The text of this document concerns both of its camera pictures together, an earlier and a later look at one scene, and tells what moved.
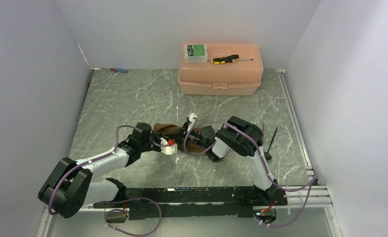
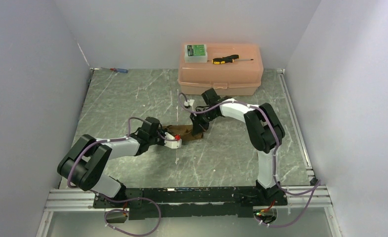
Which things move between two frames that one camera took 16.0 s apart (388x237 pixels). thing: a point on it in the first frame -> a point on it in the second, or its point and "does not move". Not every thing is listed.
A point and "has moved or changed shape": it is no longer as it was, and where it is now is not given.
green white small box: [195, 53] does not move
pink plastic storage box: [239, 78] does not move
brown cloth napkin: [164, 129] has moved or changed shape
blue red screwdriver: [122, 70] does not move
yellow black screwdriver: [228, 59] does not move
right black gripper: [181, 135] -> [198, 126]
